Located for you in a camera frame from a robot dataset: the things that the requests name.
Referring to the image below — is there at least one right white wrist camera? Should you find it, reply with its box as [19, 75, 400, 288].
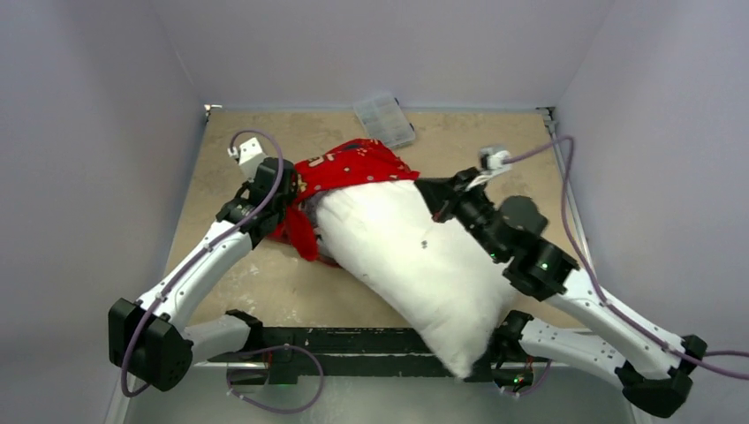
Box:
[465, 145, 511, 192]

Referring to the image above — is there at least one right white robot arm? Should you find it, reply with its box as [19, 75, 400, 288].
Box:
[415, 168, 707, 419]

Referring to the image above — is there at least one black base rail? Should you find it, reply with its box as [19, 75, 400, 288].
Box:
[206, 310, 557, 388]

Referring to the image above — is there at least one red printed pillowcase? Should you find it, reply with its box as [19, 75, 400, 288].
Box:
[269, 139, 427, 272]

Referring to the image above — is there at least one clear plastic organizer box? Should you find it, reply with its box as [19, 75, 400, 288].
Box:
[352, 92, 416, 149]

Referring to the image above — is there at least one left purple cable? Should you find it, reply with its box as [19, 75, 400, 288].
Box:
[120, 129, 285, 399]

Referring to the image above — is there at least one white pillow insert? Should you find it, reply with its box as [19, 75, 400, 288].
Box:
[307, 180, 517, 380]

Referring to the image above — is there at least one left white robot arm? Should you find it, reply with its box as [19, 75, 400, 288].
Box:
[108, 157, 298, 397]

